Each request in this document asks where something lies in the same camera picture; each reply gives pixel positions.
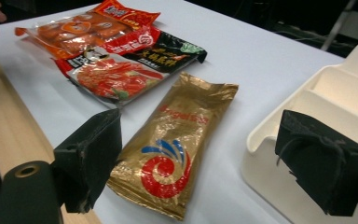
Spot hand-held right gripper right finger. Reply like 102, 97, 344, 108
274, 109, 358, 217

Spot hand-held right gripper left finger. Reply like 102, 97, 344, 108
53, 107, 123, 215

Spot white plastic storage box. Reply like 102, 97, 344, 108
241, 40, 358, 224

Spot gold foil packet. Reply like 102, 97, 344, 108
106, 72, 240, 221

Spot red and black soup base packet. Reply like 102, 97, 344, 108
54, 26, 208, 108

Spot clear orange snack packet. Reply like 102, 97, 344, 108
14, 11, 135, 60

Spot red-orange seasoning packet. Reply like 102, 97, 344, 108
89, 0, 161, 28

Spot floor cables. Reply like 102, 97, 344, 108
271, 22, 334, 43

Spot white metal desk frame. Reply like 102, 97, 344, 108
320, 0, 358, 52

